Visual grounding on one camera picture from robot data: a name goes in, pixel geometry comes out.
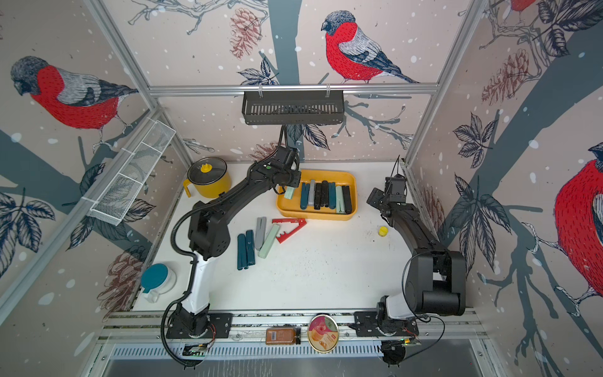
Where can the black hanging wall basket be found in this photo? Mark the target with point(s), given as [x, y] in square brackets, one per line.
[293, 107]

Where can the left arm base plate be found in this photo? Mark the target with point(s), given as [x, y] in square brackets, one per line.
[201, 326]

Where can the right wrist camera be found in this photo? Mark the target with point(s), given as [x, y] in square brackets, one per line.
[396, 187]

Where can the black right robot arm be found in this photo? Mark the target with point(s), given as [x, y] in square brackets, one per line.
[433, 279]

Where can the dark teal angled pruning pliers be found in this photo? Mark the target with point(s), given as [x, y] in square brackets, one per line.
[304, 198]

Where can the round pink tin lid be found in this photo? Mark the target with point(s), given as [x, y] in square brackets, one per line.
[323, 333]

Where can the grey pruning pliers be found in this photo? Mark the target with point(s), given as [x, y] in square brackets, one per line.
[259, 235]
[312, 194]

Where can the red pruning pliers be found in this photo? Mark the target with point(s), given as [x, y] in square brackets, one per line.
[292, 225]

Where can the teal round object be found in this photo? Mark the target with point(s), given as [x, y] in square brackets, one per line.
[157, 280]

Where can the yellow electric cooking pot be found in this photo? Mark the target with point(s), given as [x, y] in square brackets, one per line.
[210, 176]

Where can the black pruning pliers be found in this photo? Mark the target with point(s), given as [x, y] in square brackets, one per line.
[317, 204]
[347, 199]
[325, 194]

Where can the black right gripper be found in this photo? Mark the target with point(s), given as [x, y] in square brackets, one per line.
[376, 196]

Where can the small yellow cap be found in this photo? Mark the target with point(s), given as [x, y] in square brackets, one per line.
[383, 231]

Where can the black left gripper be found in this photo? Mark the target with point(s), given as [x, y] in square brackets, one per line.
[296, 183]

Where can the white wire mesh shelf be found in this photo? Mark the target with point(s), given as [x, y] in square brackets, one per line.
[119, 202]

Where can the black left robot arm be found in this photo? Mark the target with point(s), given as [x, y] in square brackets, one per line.
[203, 235]

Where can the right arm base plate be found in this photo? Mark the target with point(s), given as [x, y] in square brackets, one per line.
[374, 324]

